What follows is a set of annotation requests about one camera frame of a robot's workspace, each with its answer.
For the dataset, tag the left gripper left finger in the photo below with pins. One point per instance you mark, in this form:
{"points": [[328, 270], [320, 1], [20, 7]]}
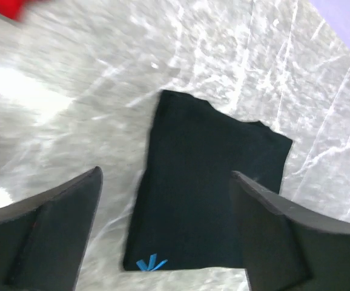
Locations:
{"points": [[43, 238]]}

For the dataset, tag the black t shirt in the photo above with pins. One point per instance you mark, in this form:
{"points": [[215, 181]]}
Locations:
{"points": [[183, 218]]}

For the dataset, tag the folded red t shirt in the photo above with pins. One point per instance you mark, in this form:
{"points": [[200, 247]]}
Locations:
{"points": [[13, 9]]}

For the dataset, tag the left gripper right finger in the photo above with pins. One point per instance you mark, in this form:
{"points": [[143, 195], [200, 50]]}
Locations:
{"points": [[286, 246]]}

